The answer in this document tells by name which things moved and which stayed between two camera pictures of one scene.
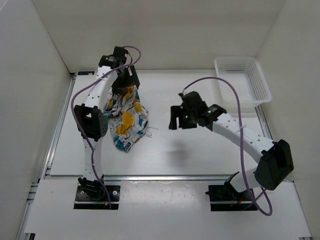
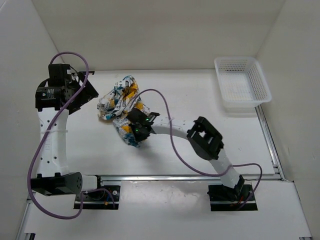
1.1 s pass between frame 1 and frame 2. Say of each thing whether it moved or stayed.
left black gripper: moved
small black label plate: stayed
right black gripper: moved
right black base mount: stayed
